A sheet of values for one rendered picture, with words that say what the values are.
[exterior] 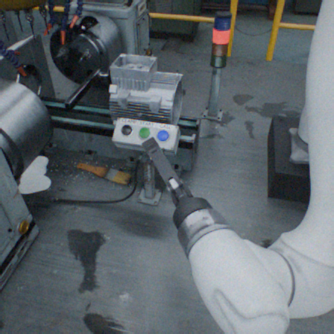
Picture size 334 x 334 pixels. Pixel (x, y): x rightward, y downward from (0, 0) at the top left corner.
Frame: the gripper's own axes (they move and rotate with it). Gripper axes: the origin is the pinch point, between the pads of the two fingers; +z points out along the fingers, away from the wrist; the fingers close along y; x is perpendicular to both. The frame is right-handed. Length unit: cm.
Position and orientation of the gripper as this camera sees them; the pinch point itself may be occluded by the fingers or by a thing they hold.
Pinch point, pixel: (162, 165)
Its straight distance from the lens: 73.7
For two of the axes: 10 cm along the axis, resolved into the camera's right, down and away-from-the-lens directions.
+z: -3.3, -5.3, 7.8
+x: -8.6, 5.1, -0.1
